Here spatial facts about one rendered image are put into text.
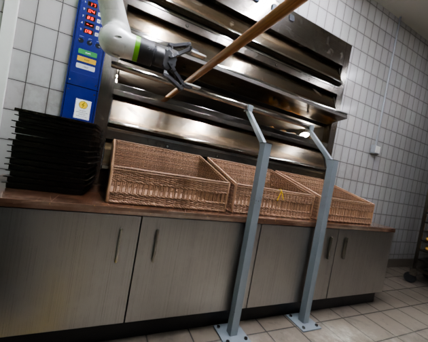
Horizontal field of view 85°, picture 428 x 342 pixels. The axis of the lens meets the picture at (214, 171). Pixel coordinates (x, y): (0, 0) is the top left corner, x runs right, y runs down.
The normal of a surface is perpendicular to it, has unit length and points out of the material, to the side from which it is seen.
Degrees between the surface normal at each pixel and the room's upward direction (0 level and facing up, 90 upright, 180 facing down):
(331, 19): 90
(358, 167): 90
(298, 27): 90
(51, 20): 90
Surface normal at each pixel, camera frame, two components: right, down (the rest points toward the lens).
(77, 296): 0.41, 0.09
